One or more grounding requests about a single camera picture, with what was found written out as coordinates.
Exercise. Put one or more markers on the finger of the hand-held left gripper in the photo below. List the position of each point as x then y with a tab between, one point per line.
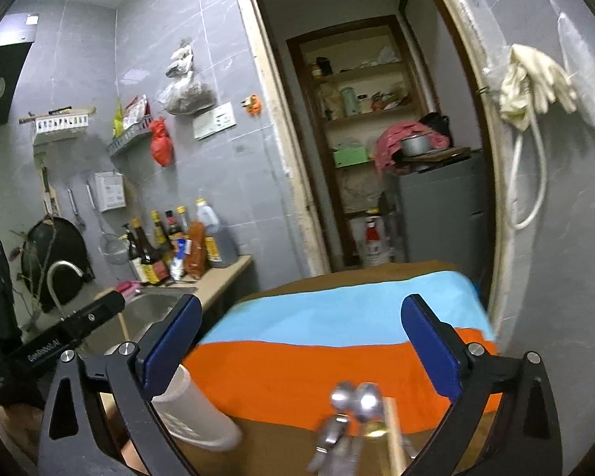
96	310

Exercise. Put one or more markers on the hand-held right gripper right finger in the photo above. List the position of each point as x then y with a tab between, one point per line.
428	342

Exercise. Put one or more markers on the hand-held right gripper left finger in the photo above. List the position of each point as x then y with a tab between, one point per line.
173	347

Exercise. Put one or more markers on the white utensil holder cup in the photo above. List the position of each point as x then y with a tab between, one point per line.
198	416

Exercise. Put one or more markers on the wooden chopstick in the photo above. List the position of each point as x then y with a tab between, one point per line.
393	436

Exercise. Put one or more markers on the pink sponge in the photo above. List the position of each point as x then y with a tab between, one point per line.
129	287

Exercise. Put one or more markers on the steel sink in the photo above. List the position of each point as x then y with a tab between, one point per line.
148	307

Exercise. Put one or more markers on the metal mesh strainer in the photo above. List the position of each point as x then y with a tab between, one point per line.
114	250

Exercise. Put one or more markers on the dark soy sauce bottle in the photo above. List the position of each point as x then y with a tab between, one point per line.
137	255

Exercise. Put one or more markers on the black wok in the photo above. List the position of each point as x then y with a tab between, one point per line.
64	243

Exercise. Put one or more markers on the large silver spoon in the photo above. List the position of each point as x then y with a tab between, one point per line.
370	401

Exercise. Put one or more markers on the blue white tube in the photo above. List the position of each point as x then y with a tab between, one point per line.
178	264

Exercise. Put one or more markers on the yellow cap sauce bottle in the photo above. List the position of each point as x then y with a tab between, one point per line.
182	219
157	240

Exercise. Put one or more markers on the orange-brown sauce pouch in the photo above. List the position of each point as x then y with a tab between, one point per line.
196	250

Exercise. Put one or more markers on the small silver spoon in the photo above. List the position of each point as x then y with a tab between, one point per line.
343	395

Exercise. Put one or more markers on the hanging metal utensil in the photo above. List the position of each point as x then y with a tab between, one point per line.
75	208

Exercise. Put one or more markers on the gold spoon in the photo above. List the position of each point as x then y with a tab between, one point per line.
371	433

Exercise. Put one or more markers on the red label bottle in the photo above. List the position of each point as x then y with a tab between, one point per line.
375	245

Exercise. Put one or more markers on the red cap sauce bottle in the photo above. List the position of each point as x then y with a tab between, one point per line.
172	228

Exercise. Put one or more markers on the large dark oil jug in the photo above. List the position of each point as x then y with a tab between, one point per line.
218	240

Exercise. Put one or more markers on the striped tablecloth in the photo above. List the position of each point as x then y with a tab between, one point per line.
302	357

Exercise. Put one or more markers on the grey cabinet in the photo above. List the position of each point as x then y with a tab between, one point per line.
441	208

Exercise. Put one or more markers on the red plastic bag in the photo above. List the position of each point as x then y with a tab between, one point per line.
162	144

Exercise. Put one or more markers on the yellow packet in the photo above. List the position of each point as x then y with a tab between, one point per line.
118	119

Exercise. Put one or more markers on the metal pot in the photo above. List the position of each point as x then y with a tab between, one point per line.
416	145

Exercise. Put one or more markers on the green box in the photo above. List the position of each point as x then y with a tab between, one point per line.
351	154

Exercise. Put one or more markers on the pink cloth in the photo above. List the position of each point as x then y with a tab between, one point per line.
390	141

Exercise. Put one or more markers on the red snack packets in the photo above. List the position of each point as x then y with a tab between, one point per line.
136	109

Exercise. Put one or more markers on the black range hood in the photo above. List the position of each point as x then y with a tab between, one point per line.
0	84

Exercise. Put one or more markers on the black bag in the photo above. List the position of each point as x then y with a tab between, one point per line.
438	126

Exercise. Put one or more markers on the clear bag with dark contents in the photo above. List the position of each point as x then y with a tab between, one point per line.
186	96

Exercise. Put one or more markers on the green jar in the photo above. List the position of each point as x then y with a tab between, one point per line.
348	101

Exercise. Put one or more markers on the orange plug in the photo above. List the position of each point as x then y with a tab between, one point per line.
252	104

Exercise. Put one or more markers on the white hanging plastic bags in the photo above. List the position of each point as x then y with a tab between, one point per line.
182	59

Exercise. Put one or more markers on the cream rubber gloves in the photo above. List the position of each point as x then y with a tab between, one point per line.
530	84

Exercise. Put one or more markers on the white wall box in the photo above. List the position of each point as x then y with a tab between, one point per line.
109	191

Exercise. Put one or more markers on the grey wall shelf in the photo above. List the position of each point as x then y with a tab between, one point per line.
129	138

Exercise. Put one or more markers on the white wall rack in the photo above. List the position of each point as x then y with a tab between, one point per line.
59	124

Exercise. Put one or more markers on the white wall socket panel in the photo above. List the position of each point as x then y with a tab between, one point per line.
214	120

